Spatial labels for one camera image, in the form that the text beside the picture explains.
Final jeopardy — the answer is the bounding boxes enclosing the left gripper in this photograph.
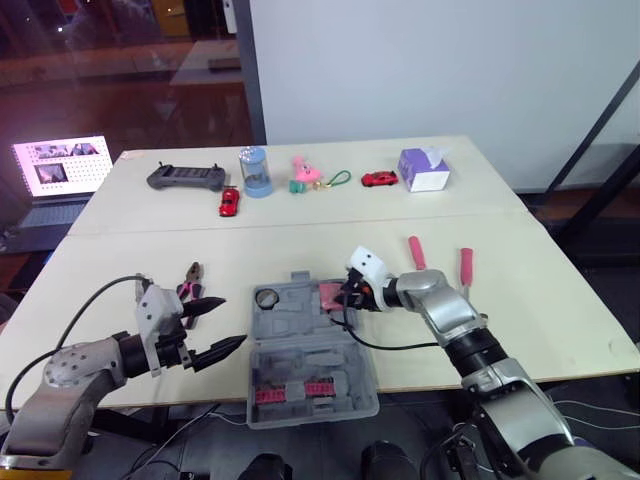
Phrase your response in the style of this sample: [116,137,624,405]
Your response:
[153,296,249,374]

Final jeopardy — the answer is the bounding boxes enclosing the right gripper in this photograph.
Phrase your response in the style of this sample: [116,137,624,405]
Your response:
[341,268,384,314]

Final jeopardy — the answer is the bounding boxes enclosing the black cable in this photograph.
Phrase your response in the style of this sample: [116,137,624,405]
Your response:
[3,272,151,426]
[342,299,444,352]

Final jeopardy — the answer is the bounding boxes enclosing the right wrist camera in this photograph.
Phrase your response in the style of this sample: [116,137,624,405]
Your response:
[347,245,389,287]

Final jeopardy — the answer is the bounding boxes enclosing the grey handheld controller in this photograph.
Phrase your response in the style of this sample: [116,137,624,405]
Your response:
[146,160,233,193]

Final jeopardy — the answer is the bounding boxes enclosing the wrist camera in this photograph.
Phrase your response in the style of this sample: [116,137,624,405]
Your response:
[134,283,184,377]
[347,245,389,287]

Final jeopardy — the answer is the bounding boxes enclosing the red toy car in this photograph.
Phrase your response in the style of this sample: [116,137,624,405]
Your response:
[217,186,242,218]
[360,170,399,189]

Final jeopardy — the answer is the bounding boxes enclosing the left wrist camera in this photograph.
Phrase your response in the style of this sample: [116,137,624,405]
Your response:
[134,283,184,377]

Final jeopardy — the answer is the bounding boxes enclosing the robot body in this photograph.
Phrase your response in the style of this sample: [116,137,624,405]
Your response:
[238,439,422,480]

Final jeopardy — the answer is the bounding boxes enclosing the pink handled pliers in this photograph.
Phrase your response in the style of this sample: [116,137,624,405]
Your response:
[175,261,207,330]

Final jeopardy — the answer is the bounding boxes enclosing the pink plush toy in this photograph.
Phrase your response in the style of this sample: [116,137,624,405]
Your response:
[288,155,324,196]

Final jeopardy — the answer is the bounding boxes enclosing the grey tool case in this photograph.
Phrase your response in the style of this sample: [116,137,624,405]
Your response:
[246,270,381,431]

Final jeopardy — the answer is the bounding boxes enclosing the clear blue cup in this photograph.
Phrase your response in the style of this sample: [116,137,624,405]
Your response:
[237,145,274,200]

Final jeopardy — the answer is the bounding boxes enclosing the black tape roll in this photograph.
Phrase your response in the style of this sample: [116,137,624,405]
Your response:
[255,288,282,312]

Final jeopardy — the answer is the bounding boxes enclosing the pink handled screwdriver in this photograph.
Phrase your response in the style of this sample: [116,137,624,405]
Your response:
[459,247,476,302]
[407,235,428,272]

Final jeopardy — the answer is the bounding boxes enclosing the purple tissue box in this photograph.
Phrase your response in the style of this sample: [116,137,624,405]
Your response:
[396,146,454,194]

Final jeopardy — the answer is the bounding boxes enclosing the pink tape measure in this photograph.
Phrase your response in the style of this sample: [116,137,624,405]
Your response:
[319,281,347,312]

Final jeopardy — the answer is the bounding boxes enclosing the open laptop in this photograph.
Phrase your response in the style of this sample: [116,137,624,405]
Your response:
[11,132,112,237]

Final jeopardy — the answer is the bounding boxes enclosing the green cord keychain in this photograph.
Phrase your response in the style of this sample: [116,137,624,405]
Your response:
[313,169,352,193]

